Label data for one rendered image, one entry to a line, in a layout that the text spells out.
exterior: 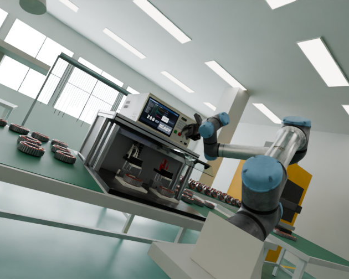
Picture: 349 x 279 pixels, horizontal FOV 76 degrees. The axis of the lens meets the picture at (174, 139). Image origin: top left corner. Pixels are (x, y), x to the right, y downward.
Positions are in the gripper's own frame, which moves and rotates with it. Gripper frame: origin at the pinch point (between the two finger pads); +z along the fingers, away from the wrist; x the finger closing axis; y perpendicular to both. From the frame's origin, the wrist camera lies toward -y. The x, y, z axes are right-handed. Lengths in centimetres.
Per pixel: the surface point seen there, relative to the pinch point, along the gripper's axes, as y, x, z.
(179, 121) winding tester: -10.1, -0.2, 4.3
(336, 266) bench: 59, 198, -16
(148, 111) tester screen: -5.9, -24.0, 6.3
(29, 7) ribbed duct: -66, -108, 53
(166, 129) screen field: -1.9, -7.1, 8.2
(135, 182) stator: 38.8, -21.3, 7.5
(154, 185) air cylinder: 31.8, 1.8, 23.5
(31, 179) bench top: 54, -70, -8
